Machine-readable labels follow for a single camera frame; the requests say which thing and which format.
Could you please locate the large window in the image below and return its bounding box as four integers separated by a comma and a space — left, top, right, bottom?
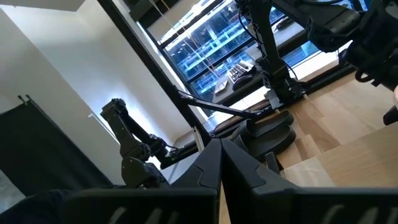
136, 0, 374, 105

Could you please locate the black slide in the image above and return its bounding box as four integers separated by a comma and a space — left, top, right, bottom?
245, 110, 295, 138
232, 123, 297, 161
382, 105, 398, 126

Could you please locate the black computer mouse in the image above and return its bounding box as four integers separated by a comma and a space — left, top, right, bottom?
231, 74, 258, 91

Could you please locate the black fabric partition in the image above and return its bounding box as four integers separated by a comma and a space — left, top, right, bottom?
0, 94, 114, 197

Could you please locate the black aluminium table frame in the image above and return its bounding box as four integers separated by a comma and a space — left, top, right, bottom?
95, 0, 357, 170

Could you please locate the silver bracket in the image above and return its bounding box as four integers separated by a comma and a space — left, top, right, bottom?
192, 126, 207, 154

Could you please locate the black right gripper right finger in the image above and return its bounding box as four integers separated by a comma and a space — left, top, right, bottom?
221, 138, 398, 224

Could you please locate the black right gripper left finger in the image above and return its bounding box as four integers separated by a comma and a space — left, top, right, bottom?
67, 138, 222, 224

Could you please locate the black keyboard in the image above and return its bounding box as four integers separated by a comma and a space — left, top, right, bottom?
226, 61, 256, 83

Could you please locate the grey desk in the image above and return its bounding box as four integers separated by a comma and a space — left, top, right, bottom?
211, 18, 312, 108

